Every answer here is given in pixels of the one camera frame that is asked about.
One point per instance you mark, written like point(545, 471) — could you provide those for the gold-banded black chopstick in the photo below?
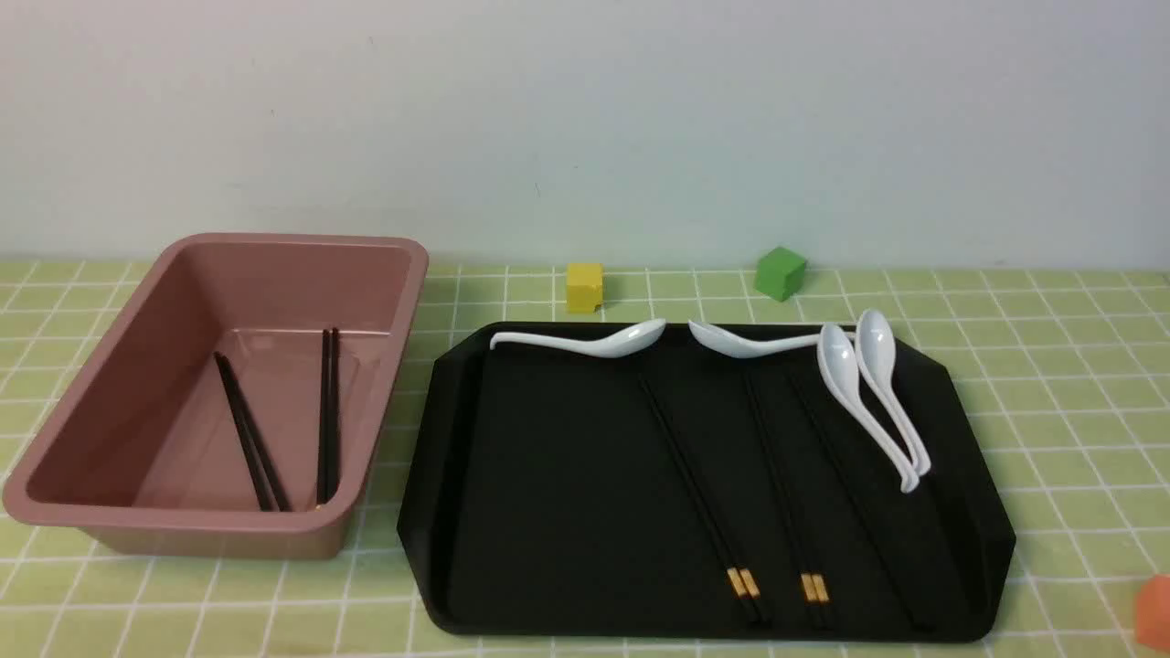
point(696, 492)
point(797, 504)
point(333, 415)
point(714, 509)
point(789, 515)
point(324, 432)

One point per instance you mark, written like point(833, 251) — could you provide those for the yellow cube block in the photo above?
point(584, 287)

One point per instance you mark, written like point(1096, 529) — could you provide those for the white spoon far left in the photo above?
point(625, 342)

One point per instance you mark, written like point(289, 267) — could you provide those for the white spoon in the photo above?
point(732, 345)
point(839, 365)
point(625, 342)
point(875, 347)

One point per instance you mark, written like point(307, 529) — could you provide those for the white spoon centre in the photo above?
point(732, 345)

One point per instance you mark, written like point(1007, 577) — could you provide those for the black plastic tray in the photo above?
point(542, 498)

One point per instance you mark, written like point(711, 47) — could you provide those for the green cube block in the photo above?
point(780, 274)

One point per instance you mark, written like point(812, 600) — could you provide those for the plain black chopstick on tray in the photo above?
point(877, 483)
point(885, 556)

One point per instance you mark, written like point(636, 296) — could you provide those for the white spoon inner right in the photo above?
point(839, 365)

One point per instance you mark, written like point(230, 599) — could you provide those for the gold-banded black chopstick in bin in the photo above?
point(324, 432)
point(333, 415)

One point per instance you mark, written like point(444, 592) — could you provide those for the white spoon outer right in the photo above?
point(875, 347)

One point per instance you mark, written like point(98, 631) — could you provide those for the plain black chopstick in bin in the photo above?
point(237, 412)
point(274, 486)

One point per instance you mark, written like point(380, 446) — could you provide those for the pink plastic bin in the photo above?
point(141, 453)

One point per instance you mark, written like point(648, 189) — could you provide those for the orange block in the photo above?
point(1151, 614)

